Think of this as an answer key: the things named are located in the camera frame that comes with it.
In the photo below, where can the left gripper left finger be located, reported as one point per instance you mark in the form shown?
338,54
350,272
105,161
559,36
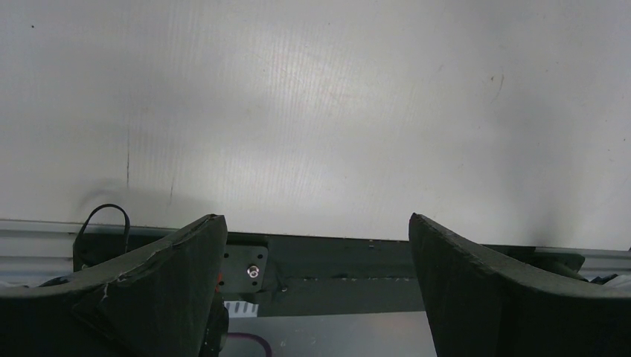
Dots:
157,300

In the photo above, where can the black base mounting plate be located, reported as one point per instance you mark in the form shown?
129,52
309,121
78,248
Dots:
298,276

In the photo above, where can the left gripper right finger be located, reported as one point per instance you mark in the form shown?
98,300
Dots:
480,302

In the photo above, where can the aluminium frame rail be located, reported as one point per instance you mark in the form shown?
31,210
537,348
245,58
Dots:
33,252

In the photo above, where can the left white cable duct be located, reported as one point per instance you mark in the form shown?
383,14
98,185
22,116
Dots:
241,309

